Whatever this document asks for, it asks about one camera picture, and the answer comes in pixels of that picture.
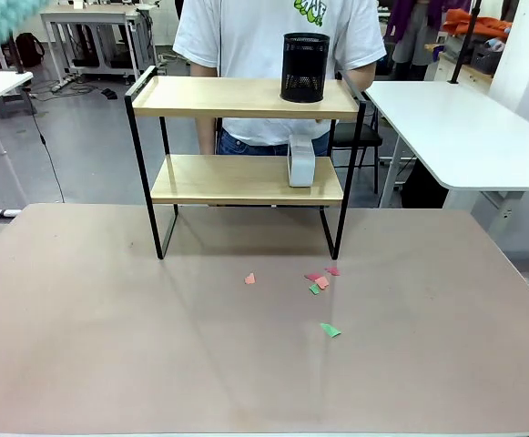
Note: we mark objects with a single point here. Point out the small green paper scrap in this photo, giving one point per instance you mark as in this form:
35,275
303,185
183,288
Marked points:
315,289

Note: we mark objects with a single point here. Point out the person in white t-shirt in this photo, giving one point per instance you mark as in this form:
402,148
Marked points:
255,41

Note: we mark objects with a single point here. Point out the person's right forearm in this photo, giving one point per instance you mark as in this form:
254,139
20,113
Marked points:
205,132

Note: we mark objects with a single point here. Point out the black clamp pole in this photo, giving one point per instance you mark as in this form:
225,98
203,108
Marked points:
466,41

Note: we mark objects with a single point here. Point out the black backpack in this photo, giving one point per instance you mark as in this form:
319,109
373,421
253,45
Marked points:
31,49

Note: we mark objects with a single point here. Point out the background person in purple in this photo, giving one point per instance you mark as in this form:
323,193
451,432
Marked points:
414,27

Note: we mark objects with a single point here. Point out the orange cloth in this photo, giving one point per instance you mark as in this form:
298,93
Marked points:
473,23

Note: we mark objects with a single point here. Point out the large white side table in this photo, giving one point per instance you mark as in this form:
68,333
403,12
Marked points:
455,132

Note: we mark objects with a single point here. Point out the red paper scrap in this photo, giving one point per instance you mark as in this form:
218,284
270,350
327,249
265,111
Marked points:
313,276
333,271

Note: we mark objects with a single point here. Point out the white background desk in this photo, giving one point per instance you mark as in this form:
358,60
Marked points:
95,18

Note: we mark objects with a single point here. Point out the black mesh pen cup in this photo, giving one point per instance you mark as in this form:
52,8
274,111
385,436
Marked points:
305,68

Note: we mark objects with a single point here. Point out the dark storage basket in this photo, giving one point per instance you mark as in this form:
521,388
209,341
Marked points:
487,57

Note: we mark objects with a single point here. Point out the white power strip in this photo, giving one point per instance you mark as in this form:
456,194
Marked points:
2,212

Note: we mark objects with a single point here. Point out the salmon paper scrap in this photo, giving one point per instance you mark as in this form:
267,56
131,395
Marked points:
322,282

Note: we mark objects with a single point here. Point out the white grey box device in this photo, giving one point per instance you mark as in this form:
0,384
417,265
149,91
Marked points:
301,164

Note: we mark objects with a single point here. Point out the person's left forearm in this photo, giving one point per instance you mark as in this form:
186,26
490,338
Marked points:
359,73

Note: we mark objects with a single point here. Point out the orange paper scrap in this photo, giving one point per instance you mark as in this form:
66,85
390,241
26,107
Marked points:
250,279

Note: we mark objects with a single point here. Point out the wooden shelf with black frame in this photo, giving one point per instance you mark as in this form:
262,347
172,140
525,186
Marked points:
227,98

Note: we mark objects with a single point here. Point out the black folding chair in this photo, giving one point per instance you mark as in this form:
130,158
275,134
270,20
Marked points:
359,136

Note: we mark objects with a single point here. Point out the large green paper scrap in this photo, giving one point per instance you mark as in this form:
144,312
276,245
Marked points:
330,330

